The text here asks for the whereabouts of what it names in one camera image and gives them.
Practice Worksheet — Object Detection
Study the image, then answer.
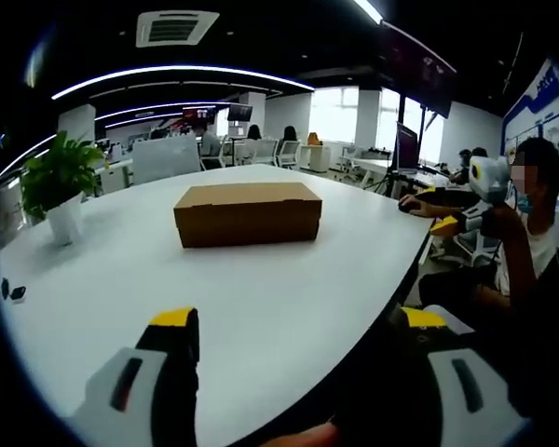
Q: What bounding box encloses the person's dark clothing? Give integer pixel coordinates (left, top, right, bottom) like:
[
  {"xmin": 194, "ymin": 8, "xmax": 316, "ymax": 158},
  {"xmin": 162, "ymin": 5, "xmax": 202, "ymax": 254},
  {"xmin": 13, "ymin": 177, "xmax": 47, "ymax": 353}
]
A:
[{"xmin": 510, "ymin": 245, "xmax": 559, "ymax": 423}]

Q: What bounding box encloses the small hanging screen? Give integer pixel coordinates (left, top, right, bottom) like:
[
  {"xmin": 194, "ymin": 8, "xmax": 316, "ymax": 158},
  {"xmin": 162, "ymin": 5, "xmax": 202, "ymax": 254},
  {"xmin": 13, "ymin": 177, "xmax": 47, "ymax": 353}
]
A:
[
  {"xmin": 227, "ymin": 103, "xmax": 253, "ymax": 123},
  {"xmin": 183, "ymin": 105, "xmax": 217, "ymax": 124}
]

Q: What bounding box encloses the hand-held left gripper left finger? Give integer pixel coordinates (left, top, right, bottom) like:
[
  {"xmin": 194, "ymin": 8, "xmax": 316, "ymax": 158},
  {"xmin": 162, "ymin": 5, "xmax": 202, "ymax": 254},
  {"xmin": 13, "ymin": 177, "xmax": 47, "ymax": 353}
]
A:
[{"xmin": 68, "ymin": 305, "xmax": 201, "ymax": 447}]

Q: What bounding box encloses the person's right hand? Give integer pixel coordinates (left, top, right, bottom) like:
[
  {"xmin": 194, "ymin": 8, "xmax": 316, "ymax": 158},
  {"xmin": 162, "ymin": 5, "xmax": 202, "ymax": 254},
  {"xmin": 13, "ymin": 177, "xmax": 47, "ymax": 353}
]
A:
[{"xmin": 480, "ymin": 203, "xmax": 525, "ymax": 237}]

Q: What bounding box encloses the brown cardboard shoe box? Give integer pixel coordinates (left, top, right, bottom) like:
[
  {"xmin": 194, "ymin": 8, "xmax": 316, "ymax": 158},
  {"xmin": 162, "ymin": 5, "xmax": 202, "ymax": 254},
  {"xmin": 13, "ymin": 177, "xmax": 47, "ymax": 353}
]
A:
[{"xmin": 172, "ymin": 181, "xmax": 324, "ymax": 250}]

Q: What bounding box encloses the ceiling air conditioner vent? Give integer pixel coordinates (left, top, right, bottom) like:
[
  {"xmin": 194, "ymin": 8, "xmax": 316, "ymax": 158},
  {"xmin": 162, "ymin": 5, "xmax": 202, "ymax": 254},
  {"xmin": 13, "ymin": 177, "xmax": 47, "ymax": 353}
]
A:
[{"xmin": 135, "ymin": 9, "xmax": 221, "ymax": 49}]

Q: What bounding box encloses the person's left hand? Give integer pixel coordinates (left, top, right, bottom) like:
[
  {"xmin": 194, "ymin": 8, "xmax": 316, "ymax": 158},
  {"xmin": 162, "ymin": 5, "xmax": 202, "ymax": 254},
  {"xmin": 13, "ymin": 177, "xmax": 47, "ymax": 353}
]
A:
[{"xmin": 259, "ymin": 420, "xmax": 342, "ymax": 447}]

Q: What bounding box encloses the green potted plant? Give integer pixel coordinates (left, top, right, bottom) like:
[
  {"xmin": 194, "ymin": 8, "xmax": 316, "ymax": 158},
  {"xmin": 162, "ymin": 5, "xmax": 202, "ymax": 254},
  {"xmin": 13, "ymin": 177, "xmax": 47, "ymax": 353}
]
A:
[{"xmin": 20, "ymin": 129, "xmax": 107, "ymax": 222}]

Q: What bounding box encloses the white plant pot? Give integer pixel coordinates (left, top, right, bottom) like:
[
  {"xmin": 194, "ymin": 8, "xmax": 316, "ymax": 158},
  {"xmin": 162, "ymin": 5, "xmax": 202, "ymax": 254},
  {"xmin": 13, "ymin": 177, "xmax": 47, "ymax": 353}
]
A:
[{"xmin": 45, "ymin": 191, "xmax": 86, "ymax": 247}]

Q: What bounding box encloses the small black and white device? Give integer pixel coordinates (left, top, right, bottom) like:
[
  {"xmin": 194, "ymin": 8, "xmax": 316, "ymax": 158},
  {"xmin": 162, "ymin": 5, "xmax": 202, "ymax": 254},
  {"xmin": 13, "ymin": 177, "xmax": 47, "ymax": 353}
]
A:
[{"xmin": 0, "ymin": 277, "xmax": 28, "ymax": 305}]

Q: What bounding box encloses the blue and white wall poster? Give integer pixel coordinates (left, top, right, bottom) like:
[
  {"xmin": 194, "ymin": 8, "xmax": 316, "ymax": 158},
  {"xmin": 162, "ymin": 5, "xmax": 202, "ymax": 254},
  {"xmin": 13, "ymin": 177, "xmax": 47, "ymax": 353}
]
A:
[{"xmin": 499, "ymin": 59, "xmax": 559, "ymax": 216}]

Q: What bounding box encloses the long curved ceiling light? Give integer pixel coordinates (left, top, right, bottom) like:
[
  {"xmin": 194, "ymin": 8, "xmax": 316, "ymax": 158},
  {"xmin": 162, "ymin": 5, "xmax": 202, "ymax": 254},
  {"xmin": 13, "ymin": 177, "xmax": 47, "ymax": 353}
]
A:
[{"xmin": 50, "ymin": 64, "xmax": 316, "ymax": 102}]

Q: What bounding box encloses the large hanging dark screen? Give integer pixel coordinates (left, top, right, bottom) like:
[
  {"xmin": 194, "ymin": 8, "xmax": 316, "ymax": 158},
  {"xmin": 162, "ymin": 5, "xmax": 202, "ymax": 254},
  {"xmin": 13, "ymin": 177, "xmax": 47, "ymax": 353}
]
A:
[{"xmin": 380, "ymin": 20, "xmax": 458, "ymax": 119}]

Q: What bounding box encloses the white office chair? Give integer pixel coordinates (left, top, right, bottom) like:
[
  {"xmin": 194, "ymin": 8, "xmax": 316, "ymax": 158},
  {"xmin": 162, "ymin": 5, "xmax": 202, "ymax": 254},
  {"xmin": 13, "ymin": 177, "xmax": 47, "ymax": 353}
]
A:
[
  {"xmin": 446, "ymin": 222, "xmax": 500, "ymax": 268},
  {"xmin": 276, "ymin": 139, "xmax": 303, "ymax": 170},
  {"xmin": 251, "ymin": 139, "xmax": 279, "ymax": 166}
]

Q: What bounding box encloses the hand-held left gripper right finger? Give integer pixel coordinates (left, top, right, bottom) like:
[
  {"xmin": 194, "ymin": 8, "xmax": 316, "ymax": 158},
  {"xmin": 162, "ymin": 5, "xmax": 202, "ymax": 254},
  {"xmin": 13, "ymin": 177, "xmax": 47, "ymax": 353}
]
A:
[{"xmin": 384, "ymin": 305, "xmax": 535, "ymax": 447}]

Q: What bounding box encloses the black desk monitor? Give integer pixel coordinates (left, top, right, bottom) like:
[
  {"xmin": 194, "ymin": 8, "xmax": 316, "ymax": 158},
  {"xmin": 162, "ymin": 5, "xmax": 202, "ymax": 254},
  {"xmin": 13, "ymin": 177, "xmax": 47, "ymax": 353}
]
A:
[{"xmin": 394, "ymin": 121, "xmax": 421, "ymax": 174}]

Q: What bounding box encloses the white partition board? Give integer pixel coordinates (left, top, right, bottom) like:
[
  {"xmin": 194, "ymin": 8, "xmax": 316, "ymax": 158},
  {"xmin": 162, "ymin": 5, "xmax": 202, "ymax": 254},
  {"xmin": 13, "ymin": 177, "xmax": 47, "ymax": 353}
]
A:
[{"xmin": 131, "ymin": 135, "xmax": 202, "ymax": 186}]

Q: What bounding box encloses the white cabinet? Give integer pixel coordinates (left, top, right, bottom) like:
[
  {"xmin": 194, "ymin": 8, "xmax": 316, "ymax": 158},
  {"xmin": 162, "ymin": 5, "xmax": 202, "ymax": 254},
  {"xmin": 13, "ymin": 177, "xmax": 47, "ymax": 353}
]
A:
[{"xmin": 299, "ymin": 143, "xmax": 333, "ymax": 174}]

